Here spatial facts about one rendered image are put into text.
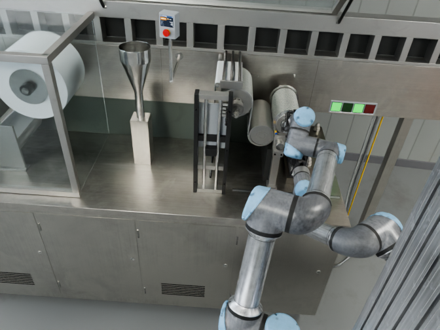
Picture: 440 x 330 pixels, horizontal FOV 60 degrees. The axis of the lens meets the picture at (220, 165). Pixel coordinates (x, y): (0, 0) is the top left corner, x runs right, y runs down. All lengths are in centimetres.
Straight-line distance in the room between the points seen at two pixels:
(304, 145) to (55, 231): 131
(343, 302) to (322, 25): 171
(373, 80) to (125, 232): 148
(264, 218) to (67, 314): 176
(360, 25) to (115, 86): 128
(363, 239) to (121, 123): 148
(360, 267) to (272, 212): 190
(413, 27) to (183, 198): 137
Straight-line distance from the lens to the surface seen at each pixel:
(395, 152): 269
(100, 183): 201
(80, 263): 228
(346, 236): 143
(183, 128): 224
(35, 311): 273
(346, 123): 370
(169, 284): 228
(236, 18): 196
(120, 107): 225
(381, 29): 209
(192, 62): 205
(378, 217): 152
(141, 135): 199
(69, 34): 179
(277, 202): 113
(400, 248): 80
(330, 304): 272
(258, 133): 184
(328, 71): 210
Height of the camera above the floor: 218
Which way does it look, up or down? 38 degrees down
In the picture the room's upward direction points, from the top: 4 degrees clockwise
